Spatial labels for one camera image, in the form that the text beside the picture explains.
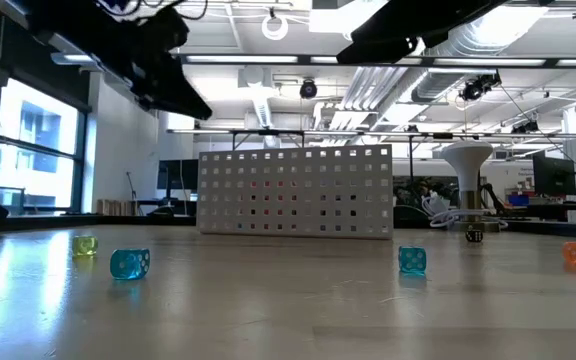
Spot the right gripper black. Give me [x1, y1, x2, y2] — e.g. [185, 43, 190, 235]
[336, 0, 510, 66]

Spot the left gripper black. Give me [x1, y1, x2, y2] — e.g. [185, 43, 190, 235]
[26, 0, 214, 121]

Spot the small blue translucent die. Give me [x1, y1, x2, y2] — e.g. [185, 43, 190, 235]
[398, 245, 428, 275]
[109, 248, 151, 280]

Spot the small yellow translucent die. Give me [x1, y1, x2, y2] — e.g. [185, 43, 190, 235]
[71, 235, 99, 258]

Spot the white perforated basket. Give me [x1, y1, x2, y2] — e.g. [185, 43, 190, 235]
[196, 144, 395, 240]

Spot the long light bar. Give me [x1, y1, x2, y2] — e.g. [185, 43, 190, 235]
[50, 51, 576, 70]

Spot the black computer monitor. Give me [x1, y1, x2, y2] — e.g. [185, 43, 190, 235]
[532, 151, 576, 197]
[156, 158, 200, 192]

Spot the row of wooden blocks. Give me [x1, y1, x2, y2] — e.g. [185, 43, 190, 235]
[95, 198, 139, 217]

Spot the large office window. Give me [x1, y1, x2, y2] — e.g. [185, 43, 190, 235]
[0, 77, 88, 215]

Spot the white mushroom table lamp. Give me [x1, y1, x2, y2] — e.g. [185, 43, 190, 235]
[440, 140, 502, 234]

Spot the black ceiling camera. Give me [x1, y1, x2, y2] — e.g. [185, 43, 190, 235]
[298, 78, 319, 101]
[510, 119, 540, 135]
[459, 71, 503, 102]

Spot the black overhead rail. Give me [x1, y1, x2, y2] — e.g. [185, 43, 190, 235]
[166, 128, 576, 140]

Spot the silver ventilation duct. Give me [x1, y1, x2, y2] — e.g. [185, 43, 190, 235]
[410, 0, 552, 104]

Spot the white ring light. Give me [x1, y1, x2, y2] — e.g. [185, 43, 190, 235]
[260, 13, 290, 42]

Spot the white lamp cable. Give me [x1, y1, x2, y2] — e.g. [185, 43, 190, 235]
[420, 193, 510, 231]

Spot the black aluminium table frame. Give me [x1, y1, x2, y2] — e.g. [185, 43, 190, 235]
[0, 212, 576, 241]

